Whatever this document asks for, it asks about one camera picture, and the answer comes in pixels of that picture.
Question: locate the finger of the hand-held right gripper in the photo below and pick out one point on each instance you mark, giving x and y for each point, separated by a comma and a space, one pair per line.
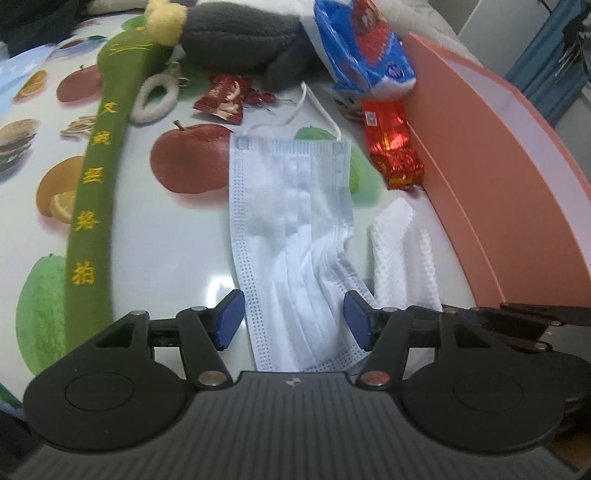
545, 313
512, 330

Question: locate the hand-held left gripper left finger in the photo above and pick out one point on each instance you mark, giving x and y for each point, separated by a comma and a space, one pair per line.
228, 318

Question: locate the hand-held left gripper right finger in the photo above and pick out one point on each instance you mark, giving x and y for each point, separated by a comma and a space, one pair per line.
358, 318

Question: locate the white waffle cloth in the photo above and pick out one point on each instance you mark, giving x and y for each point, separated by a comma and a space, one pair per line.
401, 249

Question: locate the white face mask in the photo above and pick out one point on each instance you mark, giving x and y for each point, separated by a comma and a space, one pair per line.
286, 207

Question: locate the orange cardboard box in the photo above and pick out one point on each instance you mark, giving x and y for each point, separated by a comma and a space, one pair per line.
485, 161

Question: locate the dark red snack packet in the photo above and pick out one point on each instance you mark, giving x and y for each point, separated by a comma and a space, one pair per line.
224, 99

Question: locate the blue tissue pack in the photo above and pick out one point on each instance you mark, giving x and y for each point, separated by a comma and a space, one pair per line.
364, 55

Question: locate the fruit printed mat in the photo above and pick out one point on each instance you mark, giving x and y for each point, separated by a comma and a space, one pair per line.
184, 240

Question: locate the green plush massage hammer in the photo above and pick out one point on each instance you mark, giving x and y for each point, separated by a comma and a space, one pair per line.
92, 207

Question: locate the red foil snack packet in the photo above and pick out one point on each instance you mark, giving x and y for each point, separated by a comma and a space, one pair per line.
388, 138

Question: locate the blue curtain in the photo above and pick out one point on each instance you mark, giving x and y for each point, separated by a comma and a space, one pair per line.
531, 69

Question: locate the grey penguin plush toy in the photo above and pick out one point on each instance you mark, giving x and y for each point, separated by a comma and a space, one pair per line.
231, 41

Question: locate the light blue bedsheet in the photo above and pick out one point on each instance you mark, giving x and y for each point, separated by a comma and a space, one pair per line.
18, 69

